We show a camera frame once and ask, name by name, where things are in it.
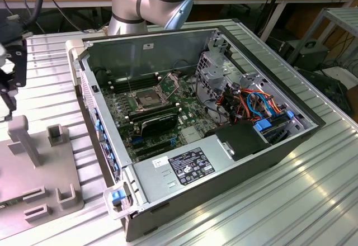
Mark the CPU socket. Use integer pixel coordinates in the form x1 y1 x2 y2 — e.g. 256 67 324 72
131 87 166 110

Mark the black box with handle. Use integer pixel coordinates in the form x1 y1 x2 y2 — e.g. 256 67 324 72
285 40 329 68

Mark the green motherboard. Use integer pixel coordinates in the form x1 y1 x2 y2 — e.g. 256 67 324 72
96 71 208 163

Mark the black bag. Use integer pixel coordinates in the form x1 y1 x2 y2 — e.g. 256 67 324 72
295 68 354 116

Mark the black expansion slot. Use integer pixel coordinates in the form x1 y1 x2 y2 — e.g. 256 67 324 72
134 139 172 160

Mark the orange wire bundle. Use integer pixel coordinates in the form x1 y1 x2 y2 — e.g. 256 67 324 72
217 87 284 121

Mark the clear case latch blue tab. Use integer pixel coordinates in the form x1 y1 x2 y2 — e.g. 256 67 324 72
102 181 141 220

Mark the blue wire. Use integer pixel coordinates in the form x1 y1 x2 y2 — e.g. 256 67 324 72
246 89 274 118

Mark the metal socket cover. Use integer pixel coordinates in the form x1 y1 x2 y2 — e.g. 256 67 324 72
156 72 181 101

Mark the metal frame table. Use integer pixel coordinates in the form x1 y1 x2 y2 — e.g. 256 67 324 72
287 7 358 68

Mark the black plastic shroud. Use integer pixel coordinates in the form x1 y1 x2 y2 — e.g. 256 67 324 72
204 119 271 162

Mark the dark RAM module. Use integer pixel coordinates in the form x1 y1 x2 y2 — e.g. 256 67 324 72
109 73 159 87
130 106 180 123
112 77 162 93
127 103 176 119

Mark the grey parts rack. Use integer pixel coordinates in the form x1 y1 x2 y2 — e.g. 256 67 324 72
0 115 86 241

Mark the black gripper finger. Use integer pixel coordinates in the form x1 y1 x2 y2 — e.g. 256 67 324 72
1 39 28 121

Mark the beige case handle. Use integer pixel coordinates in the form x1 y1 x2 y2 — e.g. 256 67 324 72
65 39 86 88

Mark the black wire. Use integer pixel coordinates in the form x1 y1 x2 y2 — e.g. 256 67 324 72
172 59 202 77

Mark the metal drive cage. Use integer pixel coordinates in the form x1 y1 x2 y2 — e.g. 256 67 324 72
195 50 244 102

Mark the grey power supply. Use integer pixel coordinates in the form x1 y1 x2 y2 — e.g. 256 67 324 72
133 134 234 205

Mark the black graphics card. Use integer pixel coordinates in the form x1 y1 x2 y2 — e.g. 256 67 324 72
139 113 178 138

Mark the open black PC case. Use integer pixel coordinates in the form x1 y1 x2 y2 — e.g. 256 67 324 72
64 25 327 243

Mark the blue disk carrier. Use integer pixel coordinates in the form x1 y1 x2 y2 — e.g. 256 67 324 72
252 113 290 146

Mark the silver chipset heat sink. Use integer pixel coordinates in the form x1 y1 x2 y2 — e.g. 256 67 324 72
181 127 204 144

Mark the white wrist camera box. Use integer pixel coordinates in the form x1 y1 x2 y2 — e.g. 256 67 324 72
0 44 8 68

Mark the green circuit board part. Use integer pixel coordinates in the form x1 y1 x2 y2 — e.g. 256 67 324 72
0 199 21 210

